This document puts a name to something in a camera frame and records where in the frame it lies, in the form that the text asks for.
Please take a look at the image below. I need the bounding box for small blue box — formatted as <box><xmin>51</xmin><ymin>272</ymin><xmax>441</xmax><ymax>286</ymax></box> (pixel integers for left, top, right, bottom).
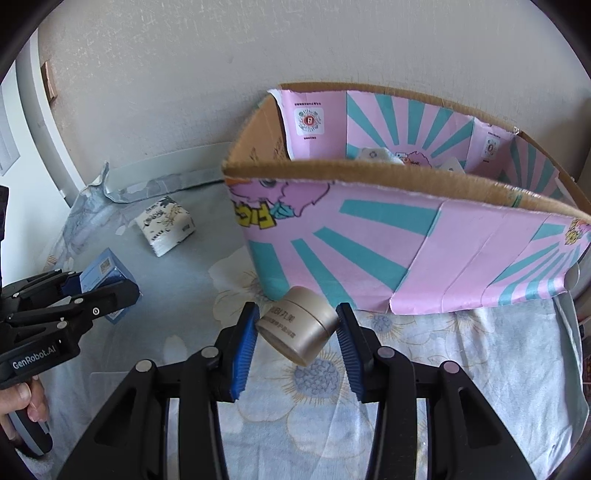
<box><xmin>79</xmin><ymin>247</ymin><xmax>140</xmax><ymax>324</ymax></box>

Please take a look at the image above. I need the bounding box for beige cosmetic jar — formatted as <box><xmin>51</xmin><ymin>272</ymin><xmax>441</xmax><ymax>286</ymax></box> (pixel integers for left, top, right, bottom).
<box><xmin>256</xmin><ymin>286</ymin><xmax>339</xmax><ymax>367</ymax></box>

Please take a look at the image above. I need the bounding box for floral tissue pack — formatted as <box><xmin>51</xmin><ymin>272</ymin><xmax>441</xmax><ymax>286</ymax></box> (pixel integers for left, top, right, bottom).
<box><xmin>134</xmin><ymin>196</ymin><xmax>195</xmax><ymax>257</ymax></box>

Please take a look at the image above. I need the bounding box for white flower-patterned sock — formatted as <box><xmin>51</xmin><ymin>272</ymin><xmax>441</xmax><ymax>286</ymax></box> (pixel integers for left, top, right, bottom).
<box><xmin>356</xmin><ymin>147</ymin><xmax>405</xmax><ymax>165</ymax></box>

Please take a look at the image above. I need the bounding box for white blue carton box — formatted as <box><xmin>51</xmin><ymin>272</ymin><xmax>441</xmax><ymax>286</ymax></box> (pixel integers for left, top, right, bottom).
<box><xmin>439</xmin><ymin>157</ymin><xmax>465</xmax><ymax>174</ymax></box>

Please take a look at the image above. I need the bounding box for person's left hand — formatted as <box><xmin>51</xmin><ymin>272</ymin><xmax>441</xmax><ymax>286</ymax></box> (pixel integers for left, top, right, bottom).
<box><xmin>0</xmin><ymin>375</ymin><xmax>49</xmax><ymax>443</ymax></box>

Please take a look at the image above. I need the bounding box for pink teal cardboard box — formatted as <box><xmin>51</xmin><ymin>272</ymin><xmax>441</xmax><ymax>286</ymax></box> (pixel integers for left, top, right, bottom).
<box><xmin>222</xmin><ymin>82</ymin><xmax>590</xmax><ymax>315</ymax></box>

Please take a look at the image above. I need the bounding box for small wooden wall block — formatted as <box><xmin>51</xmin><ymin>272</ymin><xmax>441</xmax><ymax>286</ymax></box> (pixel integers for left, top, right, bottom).
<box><xmin>40</xmin><ymin>61</ymin><xmax>58</xmax><ymax>104</ymax></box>

